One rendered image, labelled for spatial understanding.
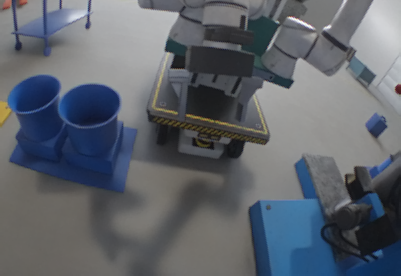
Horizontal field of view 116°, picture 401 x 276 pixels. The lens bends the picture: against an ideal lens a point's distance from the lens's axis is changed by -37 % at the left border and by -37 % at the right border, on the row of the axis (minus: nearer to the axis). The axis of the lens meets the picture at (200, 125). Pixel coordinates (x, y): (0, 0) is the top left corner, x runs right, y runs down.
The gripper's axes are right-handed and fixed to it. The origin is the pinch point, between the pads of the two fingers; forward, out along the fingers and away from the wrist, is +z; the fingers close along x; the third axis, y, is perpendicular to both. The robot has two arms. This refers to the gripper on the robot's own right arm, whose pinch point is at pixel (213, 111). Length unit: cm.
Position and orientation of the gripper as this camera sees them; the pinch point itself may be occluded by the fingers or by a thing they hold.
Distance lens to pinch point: 42.0
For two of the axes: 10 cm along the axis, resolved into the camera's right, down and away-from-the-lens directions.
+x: -9.7, -0.1, -2.6
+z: -1.1, 9.2, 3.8
